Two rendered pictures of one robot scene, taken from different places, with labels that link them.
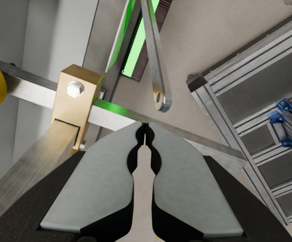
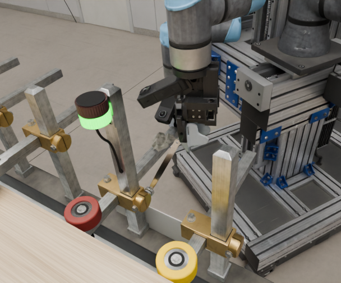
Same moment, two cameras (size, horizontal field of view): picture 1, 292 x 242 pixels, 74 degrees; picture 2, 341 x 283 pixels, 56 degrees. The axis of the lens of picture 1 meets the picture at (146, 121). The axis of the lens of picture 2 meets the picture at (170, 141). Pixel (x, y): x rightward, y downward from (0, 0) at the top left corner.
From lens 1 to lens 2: 66 cm
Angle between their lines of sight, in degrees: 62
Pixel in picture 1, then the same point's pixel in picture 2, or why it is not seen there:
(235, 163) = (248, 154)
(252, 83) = (247, 207)
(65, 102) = (199, 226)
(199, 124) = (317, 268)
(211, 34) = not seen: hidden behind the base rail
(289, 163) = (336, 165)
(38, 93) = (193, 243)
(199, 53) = not seen: hidden behind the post
